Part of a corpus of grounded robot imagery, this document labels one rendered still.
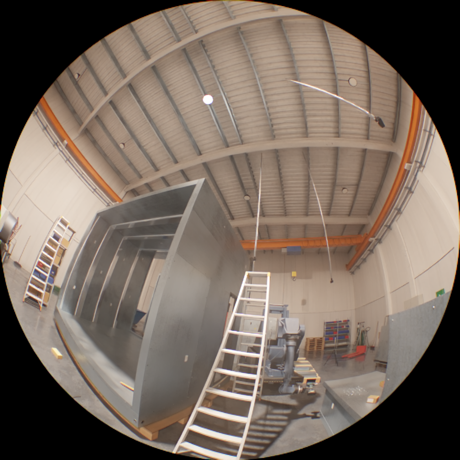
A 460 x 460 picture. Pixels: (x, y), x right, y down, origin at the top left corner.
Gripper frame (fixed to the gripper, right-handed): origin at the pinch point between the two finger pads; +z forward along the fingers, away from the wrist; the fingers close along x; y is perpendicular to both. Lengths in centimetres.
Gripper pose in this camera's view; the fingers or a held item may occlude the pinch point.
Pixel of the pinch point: (311, 389)
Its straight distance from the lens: 270.1
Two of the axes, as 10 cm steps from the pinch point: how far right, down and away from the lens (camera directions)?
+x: 0.1, -10.0, 0.8
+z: 9.5, -0.2, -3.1
